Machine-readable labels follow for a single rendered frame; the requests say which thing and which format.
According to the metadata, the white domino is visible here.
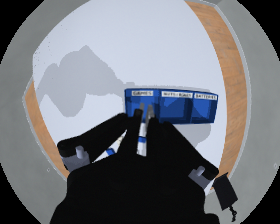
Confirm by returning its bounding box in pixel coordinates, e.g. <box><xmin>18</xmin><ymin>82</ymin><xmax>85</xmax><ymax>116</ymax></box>
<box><xmin>116</xmin><ymin>136</ymin><xmax>124</xmax><ymax>146</ymax></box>

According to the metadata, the blue three-compartment tray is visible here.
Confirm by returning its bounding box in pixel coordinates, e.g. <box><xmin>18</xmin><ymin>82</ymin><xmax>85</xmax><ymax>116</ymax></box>
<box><xmin>124</xmin><ymin>88</ymin><xmax>218</xmax><ymax>124</ymax></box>

